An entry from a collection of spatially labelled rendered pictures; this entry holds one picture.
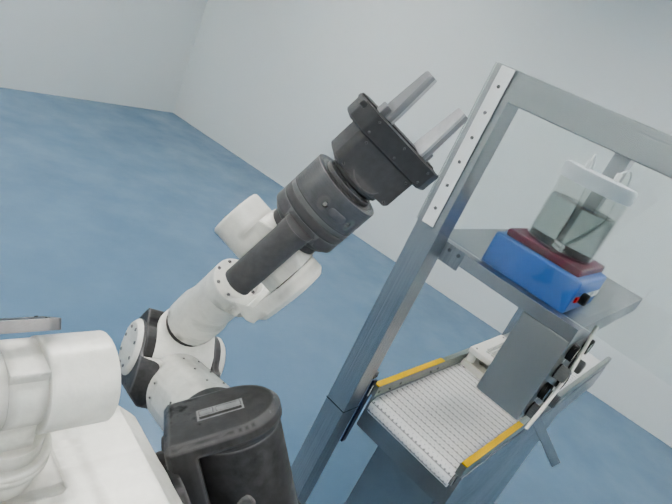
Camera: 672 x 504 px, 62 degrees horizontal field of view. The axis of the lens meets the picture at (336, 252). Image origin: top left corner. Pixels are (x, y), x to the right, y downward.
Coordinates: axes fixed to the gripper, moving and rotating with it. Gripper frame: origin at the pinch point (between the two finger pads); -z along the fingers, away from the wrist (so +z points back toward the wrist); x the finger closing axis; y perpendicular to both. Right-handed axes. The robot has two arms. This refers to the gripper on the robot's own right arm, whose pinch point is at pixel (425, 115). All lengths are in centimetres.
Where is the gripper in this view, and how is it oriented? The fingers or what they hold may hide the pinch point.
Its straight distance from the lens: 59.7
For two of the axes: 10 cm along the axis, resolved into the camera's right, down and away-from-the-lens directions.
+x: -6.8, -5.8, -4.6
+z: -7.3, 6.1, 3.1
